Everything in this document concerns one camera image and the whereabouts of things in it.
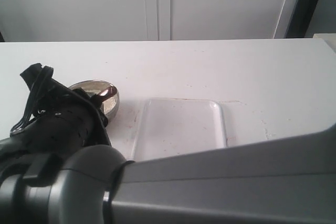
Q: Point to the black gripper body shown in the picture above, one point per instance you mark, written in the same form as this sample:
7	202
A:
55	120

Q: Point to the brown wooden spoon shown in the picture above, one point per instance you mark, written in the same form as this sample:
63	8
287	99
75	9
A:
104	95

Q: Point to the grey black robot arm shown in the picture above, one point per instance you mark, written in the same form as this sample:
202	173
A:
58	166

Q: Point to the steel bowl of rice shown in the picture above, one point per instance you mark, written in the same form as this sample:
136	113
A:
91	87

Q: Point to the white plastic tray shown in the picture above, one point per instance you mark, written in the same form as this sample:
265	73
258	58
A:
173	127

